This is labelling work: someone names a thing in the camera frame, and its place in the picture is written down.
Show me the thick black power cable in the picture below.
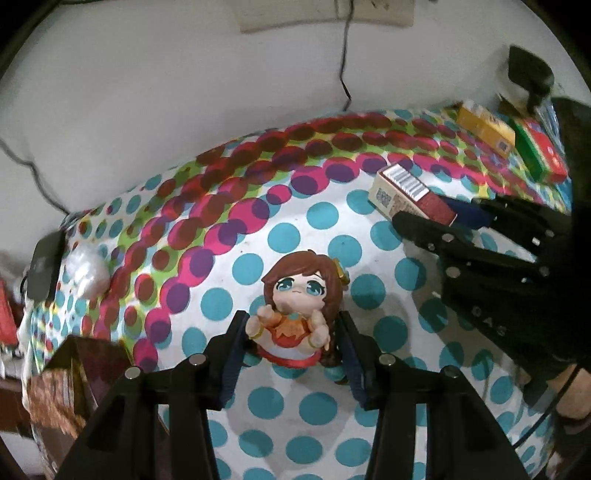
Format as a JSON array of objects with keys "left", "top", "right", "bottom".
[{"left": 0, "top": 137, "right": 70, "bottom": 217}]

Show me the polka dot tablecloth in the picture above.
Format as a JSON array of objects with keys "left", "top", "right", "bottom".
[{"left": 30, "top": 110, "right": 570, "bottom": 475}]

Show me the black clip stand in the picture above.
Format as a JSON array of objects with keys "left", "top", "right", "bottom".
[{"left": 508, "top": 45, "right": 555, "bottom": 114}]

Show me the black set-top box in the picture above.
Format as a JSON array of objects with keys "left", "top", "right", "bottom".
[{"left": 27, "top": 230, "right": 65, "bottom": 302}]

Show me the thin black cable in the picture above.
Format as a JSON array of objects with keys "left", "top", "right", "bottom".
[{"left": 337, "top": 0, "right": 356, "bottom": 113}]

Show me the person's right hand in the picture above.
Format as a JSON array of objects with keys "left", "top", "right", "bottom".
[{"left": 549, "top": 365, "right": 590, "bottom": 463}]

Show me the white wall socket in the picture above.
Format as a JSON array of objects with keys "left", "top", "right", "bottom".
[{"left": 228, "top": 0, "right": 415, "bottom": 33}]

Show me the yellow cigarette box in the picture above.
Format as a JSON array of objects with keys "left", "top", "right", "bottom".
[{"left": 457, "top": 100, "right": 516, "bottom": 158}]

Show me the clear plastic bundle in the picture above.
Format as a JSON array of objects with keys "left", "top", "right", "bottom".
[{"left": 65, "top": 245, "right": 110, "bottom": 300}]

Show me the brown patterned snack packet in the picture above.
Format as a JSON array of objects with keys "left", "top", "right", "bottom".
[{"left": 27, "top": 335, "right": 131, "bottom": 476}]

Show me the red white cigarette box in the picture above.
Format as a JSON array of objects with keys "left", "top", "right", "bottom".
[{"left": 369, "top": 164, "right": 457, "bottom": 226}]

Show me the chibi doll keychain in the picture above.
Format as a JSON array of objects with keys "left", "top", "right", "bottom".
[{"left": 245, "top": 250, "right": 349, "bottom": 369}]

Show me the green red box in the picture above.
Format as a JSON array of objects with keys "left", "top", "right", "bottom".
[{"left": 510, "top": 118, "right": 568, "bottom": 184}]

